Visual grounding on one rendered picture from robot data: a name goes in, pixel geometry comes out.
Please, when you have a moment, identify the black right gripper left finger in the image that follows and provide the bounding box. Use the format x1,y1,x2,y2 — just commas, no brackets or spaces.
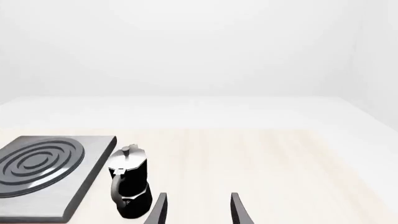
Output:
143,192,168,224

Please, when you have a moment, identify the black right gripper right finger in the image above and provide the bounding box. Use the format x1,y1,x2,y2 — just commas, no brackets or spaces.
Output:
230,192,255,224

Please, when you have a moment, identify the flat black stove plate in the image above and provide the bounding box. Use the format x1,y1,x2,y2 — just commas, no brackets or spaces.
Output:
0,134,118,224

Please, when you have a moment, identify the black moka pot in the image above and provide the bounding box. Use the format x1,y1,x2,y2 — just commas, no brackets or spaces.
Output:
108,144,154,220

